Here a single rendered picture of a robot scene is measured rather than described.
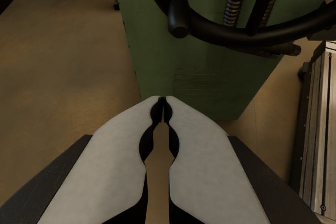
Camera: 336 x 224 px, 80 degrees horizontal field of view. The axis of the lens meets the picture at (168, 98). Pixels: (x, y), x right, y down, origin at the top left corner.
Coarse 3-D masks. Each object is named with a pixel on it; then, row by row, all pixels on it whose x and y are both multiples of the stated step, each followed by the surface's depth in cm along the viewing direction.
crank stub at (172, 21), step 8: (176, 0) 20; (184, 0) 20; (176, 8) 19; (184, 8) 20; (168, 16) 20; (176, 16) 19; (184, 16) 19; (168, 24) 19; (176, 24) 19; (184, 24) 19; (176, 32) 19; (184, 32) 19
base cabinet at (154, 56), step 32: (128, 0) 43; (192, 0) 43; (224, 0) 43; (288, 0) 43; (320, 0) 43; (128, 32) 51; (160, 32) 50; (160, 64) 61; (192, 64) 61; (224, 64) 61; (256, 64) 60; (192, 96) 77; (224, 96) 77
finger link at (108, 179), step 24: (120, 120) 9; (144, 120) 9; (96, 144) 8; (120, 144) 8; (144, 144) 9; (72, 168) 7; (96, 168) 7; (120, 168) 7; (144, 168) 7; (72, 192) 6; (96, 192) 6; (120, 192) 6; (144, 192) 6; (48, 216) 6; (72, 216) 6; (96, 216) 6; (120, 216) 6; (144, 216) 7
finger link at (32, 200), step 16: (80, 144) 8; (64, 160) 7; (48, 176) 7; (64, 176) 7; (16, 192) 6; (32, 192) 6; (48, 192) 6; (0, 208) 6; (16, 208) 6; (32, 208) 6
